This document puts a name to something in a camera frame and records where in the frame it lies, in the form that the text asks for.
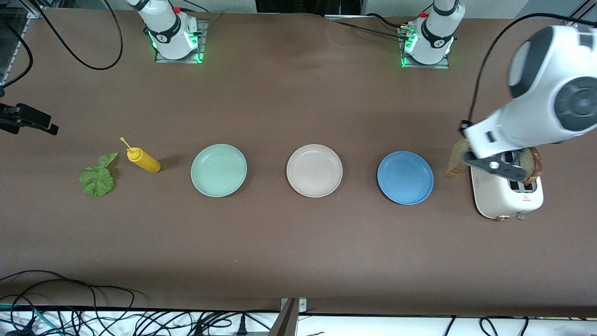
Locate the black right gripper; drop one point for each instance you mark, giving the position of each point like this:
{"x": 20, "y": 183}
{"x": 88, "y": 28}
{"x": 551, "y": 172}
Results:
{"x": 24, "y": 116}

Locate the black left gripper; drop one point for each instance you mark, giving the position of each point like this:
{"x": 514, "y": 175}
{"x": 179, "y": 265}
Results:
{"x": 461, "y": 129}

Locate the brown crust bread slice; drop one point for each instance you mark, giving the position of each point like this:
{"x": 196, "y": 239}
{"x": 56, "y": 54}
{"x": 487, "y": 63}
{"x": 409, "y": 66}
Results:
{"x": 454, "y": 161}
{"x": 535, "y": 168}

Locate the green lettuce leaf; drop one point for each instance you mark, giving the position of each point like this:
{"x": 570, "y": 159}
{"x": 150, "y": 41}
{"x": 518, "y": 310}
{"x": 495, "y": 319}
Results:
{"x": 97, "y": 179}

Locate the yellow squeeze bottle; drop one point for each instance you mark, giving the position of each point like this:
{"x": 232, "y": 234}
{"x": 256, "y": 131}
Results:
{"x": 147, "y": 162}

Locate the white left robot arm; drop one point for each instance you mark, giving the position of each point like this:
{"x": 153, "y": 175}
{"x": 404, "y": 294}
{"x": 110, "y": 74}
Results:
{"x": 522, "y": 130}

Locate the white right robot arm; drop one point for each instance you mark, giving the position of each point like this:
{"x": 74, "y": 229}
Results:
{"x": 168, "y": 32}

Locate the blue round plate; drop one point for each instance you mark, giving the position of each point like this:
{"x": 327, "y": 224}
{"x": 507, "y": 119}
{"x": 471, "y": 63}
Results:
{"x": 405, "y": 177}

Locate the beige round plate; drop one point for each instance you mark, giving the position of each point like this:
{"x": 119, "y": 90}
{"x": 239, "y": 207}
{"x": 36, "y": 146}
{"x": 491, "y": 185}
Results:
{"x": 314, "y": 170}

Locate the mint green round plate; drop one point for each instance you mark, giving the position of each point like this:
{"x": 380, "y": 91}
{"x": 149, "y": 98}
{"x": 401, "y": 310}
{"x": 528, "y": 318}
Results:
{"x": 218, "y": 170}

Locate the white two-slot toaster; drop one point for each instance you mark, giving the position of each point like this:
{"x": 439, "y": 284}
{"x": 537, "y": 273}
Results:
{"x": 494, "y": 200}

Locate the dark background box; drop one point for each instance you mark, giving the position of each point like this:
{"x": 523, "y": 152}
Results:
{"x": 308, "y": 5}

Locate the black power plug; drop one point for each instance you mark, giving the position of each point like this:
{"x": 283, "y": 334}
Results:
{"x": 242, "y": 326}

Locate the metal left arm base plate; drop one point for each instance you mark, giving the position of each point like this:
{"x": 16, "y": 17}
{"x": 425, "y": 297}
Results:
{"x": 438, "y": 66}

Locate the aluminium frame rail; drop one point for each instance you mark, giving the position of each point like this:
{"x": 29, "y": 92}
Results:
{"x": 571, "y": 21}
{"x": 11, "y": 42}

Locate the grey metal post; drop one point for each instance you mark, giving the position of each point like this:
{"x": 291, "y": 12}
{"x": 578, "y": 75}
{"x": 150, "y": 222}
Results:
{"x": 287, "y": 322}

